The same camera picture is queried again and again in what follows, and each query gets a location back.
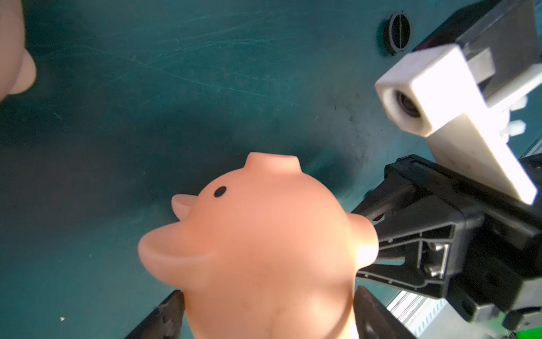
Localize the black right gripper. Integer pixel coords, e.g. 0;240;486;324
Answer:
351;154;542;332

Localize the peach piggy bank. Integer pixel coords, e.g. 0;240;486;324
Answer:
138;153;379;338

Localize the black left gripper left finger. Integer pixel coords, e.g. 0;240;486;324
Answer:
125;290;186;339

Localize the black round plug upper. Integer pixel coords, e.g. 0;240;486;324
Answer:
383;11;412;56

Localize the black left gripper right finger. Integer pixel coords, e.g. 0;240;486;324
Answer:
354;286;416;339

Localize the pink piggy bank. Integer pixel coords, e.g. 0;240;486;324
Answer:
0;0;37;100

